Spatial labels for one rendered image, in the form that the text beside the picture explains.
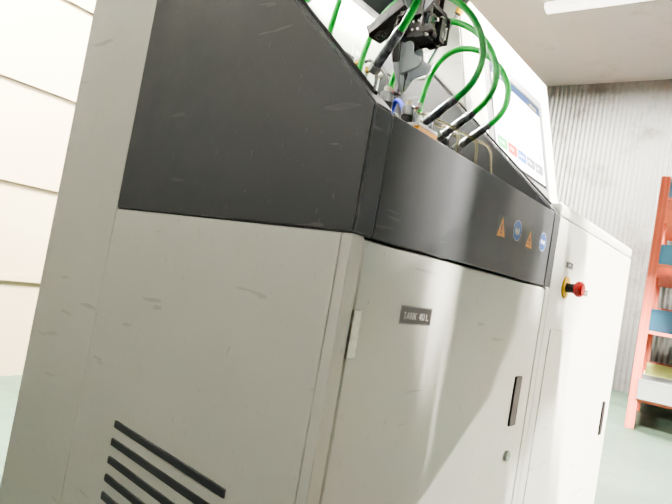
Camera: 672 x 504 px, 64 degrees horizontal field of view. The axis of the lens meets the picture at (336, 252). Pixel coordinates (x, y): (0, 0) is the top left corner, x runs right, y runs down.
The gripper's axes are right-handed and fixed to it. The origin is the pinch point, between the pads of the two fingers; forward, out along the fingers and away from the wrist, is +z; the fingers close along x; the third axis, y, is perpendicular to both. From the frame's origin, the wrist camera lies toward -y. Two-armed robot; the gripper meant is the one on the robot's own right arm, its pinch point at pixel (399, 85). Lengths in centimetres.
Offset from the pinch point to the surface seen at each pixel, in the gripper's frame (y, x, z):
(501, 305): 23.0, 10.9, 39.6
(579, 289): 27, 44, 33
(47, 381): -50, -35, 70
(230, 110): -5.2, -34.9, 17.0
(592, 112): -141, 582, -208
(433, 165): 23.0, -19.9, 21.7
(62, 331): -47, -35, 60
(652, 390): -6, 367, 82
